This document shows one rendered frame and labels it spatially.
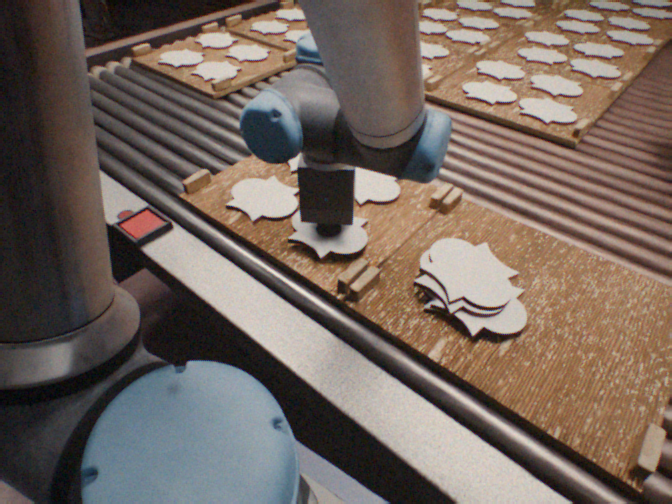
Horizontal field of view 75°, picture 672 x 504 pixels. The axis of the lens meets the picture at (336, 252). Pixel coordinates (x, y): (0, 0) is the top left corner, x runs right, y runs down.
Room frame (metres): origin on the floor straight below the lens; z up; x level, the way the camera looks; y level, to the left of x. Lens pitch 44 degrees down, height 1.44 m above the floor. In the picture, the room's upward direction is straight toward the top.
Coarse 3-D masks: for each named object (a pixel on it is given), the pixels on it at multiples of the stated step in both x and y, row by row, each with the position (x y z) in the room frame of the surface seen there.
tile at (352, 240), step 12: (300, 228) 0.56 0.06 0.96; (312, 228) 0.56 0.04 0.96; (348, 228) 0.56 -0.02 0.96; (360, 228) 0.56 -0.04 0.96; (288, 240) 0.54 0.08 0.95; (300, 240) 0.53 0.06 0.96; (312, 240) 0.53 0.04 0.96; (324, 240) 0.53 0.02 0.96; (336, 240) 0.53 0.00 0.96; (348, 240) 0.53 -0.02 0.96; (360, 240) 0.53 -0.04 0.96; (324, 252) 0.51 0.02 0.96; (336, 252) 0.51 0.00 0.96; (348, 252) 0.51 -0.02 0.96; (360, 252) 0.51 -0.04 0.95
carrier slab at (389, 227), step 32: (256, 160) 0.81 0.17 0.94; (224, 192) 0.70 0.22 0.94; (416, 192) 0.70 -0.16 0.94; (224, 224) 0.60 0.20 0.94; (256, 224) 0.60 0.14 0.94; (288, 224) 0.60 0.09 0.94; (384, 224) 0.60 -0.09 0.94; (416, 224) 0.60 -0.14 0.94; (288, 256) 0.52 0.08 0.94; (384, 256) 0.52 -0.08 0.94; (320, 288) 0.45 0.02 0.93
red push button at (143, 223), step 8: (136, 216) 0.63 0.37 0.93; (144, 216) 0.63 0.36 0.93; (152, 216) 0.63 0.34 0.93; (120, 224) 0.61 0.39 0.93; (128, 224) 0.61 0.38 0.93; (136, 224) 0.61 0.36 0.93; (144, 224) 0.61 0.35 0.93; (152, 224) 0.61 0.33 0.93; (160, 224) 0.61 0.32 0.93; (128, 232) 0.59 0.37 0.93; (136, 232) 0.59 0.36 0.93; (144, 232) 0.59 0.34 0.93
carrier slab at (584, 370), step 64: (512, 256) 0.52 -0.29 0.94; (576, 256) 0.52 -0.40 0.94; (384, 320) 0.39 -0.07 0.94; (448, 320) 0.39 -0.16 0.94; (576, 320) 0.39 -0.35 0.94; (640, 320) 0.39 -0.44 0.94; (512, 384) 0.28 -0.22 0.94; (576, 384) 0.28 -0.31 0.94; (640, 384) 0.28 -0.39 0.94; (576, 448) 0.20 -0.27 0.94
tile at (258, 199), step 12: (252, 180) 0.72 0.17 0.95; (264, 180) 0.72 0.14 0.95; (276, 180) 0.72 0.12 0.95; (240, 192) 0.68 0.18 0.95; (252, 192) 0.68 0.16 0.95; (264, 192) 0.68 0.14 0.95; (276, 192) 0.68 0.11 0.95; (288, 192) 0.68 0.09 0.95; (228, 204) 0.64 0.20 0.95; (240, 204) 0.64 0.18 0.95; (252, 204) 0.64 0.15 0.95; (264, 204) 0.64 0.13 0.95; (276, 204) 0.64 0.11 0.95; (288, 204) 0.64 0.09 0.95; (252, 216) 0.61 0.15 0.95; (264, 216) 0.61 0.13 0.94; (276, 216) 0.61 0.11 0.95; (288, 216) 0.62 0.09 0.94
